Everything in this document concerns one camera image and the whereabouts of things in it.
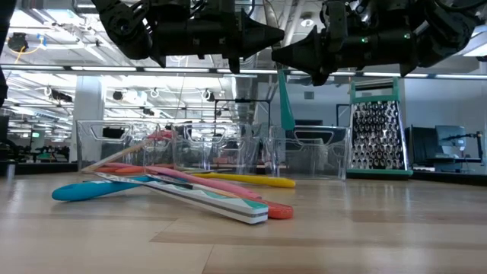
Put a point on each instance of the yellow plastic spoon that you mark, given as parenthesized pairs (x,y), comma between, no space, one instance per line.
(258,180)

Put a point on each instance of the dark background monitor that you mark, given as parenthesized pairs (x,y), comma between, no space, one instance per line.
(418,137)

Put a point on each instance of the blue plastic spoon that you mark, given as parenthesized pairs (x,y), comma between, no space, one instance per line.
(87,190)

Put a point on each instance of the grey metal cylinder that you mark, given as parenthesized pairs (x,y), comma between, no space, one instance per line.
(10,171)

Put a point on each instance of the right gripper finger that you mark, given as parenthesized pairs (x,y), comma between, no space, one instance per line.
(300,45)
(300,62)

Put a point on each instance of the grey background monitor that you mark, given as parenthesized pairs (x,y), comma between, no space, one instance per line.
(451,137)

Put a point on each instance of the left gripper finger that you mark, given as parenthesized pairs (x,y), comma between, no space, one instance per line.
(258,28)
(256,43)

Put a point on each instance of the white building column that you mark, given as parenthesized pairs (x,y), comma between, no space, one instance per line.
(87,106)

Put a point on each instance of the teal metal box grater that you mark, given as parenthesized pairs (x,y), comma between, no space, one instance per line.
(376,133)

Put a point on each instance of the pink silicone spoon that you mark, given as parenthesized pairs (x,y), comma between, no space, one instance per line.
(198,179)

